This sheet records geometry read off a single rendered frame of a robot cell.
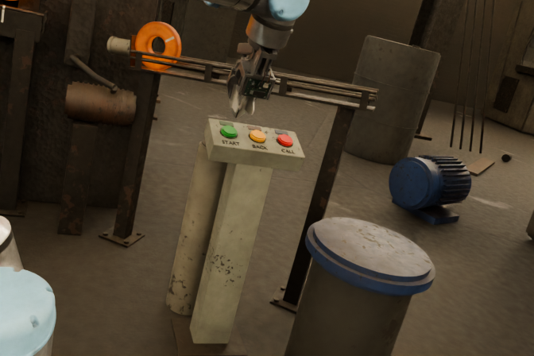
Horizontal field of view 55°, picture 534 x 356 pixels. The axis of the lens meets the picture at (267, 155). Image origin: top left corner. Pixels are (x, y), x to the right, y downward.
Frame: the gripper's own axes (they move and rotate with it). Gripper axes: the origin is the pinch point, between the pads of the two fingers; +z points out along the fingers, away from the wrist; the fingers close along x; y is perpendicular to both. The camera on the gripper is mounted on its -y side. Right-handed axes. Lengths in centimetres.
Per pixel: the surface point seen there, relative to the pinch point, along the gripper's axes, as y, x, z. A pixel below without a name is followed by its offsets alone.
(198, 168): -7.8, -2.2, 25.3
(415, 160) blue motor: -91, 139, 71
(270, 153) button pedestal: 5.6, 9.9, 7.1
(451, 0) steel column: -330, 288, 46
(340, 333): 40, 28, 30
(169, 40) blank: -54, -10, 12
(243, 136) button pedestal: 0.4, 3.8, 6.7
